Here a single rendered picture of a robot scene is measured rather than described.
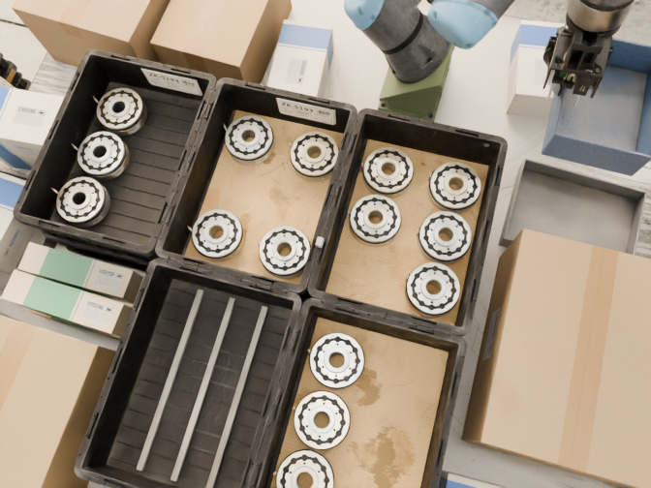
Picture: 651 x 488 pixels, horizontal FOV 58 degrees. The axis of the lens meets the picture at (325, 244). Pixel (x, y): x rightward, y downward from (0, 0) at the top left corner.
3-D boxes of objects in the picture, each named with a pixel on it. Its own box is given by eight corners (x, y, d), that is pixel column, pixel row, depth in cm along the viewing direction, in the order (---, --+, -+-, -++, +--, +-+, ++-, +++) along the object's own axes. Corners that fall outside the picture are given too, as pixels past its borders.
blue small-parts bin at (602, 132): (561, 54, 103) (576, 28, 96) (649, 74, 101) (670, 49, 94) (541, 154, 97) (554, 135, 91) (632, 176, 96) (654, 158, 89)
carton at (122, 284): (32, 276, 128) (16, 268, 122) (44, 250, 130) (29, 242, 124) (133, 304, 125) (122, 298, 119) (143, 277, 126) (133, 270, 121)
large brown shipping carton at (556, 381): (499, 257, 130) (523, 228, 111) (637, 291, 126) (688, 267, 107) (460, 440, 119) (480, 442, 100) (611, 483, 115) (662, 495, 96)
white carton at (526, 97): (511, 43, 146) (520, 19, 137) (560, 48, 145) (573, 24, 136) (505, 113, 140) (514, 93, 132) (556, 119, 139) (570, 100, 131)
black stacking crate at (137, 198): (109, 79, 136) (88, 49, 125) (230, 106, 132) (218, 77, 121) (42, 236, 125) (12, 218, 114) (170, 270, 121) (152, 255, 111)
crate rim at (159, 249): (221, 81, 123) (219, 76, 121) (359, 111, 119) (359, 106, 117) (156, 259, 112) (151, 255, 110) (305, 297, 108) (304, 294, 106)
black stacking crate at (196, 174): (231, 106, 132) (220, 77, 121) (358, 135, 128) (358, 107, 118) (171, 270, 121) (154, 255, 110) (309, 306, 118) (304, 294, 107)
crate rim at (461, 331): (359, 111, 119) (359, 106, 117) (507, 143, 115) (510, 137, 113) (305, 297, 108) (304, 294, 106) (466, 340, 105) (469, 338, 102)
